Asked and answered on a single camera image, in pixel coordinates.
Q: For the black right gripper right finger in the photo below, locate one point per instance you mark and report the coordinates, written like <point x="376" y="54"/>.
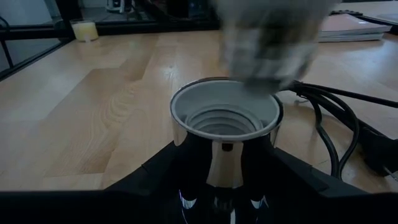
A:
<point x="304" y="196"/>

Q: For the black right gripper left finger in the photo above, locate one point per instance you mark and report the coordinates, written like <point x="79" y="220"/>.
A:
<point x="149" y="193"/>

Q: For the chrome lamp socket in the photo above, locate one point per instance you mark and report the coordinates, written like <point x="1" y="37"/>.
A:
<point x="225" y="161"/>

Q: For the white lightbulb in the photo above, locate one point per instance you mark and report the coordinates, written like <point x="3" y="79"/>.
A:
<point x="267" y="46"/>

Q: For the grey book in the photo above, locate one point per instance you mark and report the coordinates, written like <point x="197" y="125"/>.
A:
<point x="351" y="37"/>

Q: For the small yellow candle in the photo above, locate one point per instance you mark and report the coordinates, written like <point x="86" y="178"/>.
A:
<point x="84" y="31"/>

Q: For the pink notebook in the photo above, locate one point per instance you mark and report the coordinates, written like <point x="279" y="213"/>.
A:
<point x="351" y="23"/>

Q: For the white device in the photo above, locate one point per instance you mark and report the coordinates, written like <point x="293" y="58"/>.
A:
<point x="115" y="6"/>

